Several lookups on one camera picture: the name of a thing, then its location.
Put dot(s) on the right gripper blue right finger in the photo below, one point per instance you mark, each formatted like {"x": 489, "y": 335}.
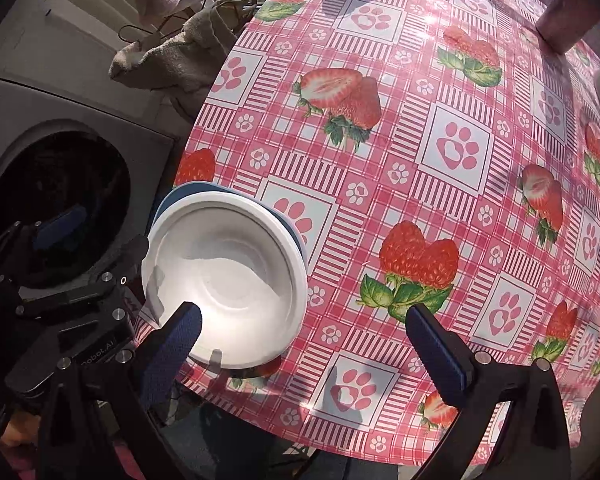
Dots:
{"x": 445, "y": 356}

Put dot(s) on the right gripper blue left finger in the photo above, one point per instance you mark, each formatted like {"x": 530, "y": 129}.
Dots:
{"x": 164, "y": 351}

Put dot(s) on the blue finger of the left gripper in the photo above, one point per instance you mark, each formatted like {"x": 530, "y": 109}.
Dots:
{"x": 125, "y": 264}
{"x": 50, "y": 233}

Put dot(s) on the white paper bowl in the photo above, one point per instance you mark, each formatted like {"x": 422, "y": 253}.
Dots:
{"x": 235, "y": 260}

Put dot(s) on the washing machine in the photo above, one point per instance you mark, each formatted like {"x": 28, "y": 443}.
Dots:
{"x": 69, "y": 135}

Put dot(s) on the pink strawberry tablecloth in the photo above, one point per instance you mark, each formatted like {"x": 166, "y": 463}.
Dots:
{"x": 428, "y": 151}

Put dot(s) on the beige hanging towel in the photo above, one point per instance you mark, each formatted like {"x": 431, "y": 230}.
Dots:
{"x": 184, "y": 66}

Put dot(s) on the pink tumbler cup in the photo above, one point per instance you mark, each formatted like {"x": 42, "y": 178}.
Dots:
{"x": 565, "y": 22}

